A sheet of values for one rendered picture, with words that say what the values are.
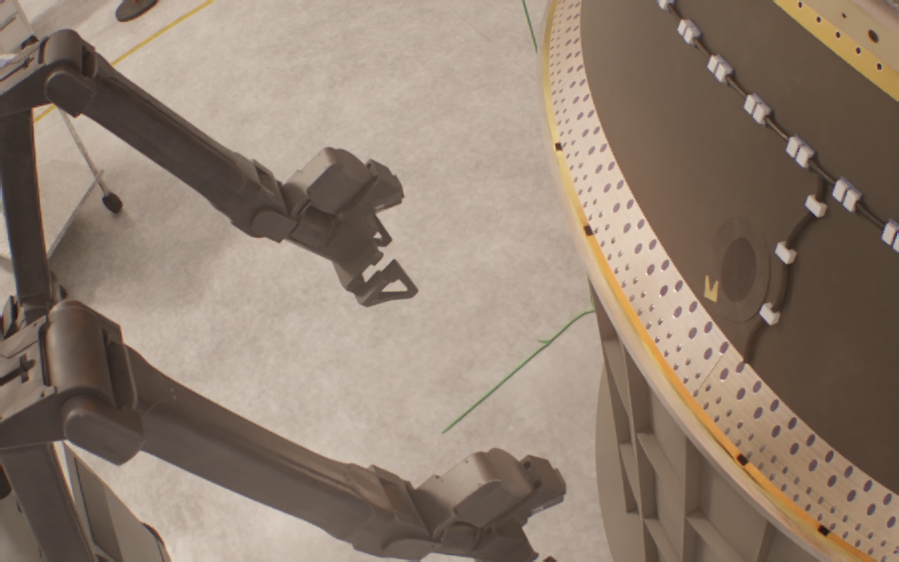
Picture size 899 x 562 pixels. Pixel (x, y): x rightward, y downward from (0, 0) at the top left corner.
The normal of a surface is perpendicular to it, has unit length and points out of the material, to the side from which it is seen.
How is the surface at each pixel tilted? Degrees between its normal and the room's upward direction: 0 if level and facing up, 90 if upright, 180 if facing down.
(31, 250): 91
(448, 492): 26
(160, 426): 96
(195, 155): 89
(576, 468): 0
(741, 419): 43
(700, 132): 62
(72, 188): 0
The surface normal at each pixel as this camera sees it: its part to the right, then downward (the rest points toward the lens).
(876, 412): -0.73, 0.29
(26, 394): -0.20, -0.59
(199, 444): 0.42, 0.65
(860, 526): -0.62, 0.03
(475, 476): -0.59, -0.34
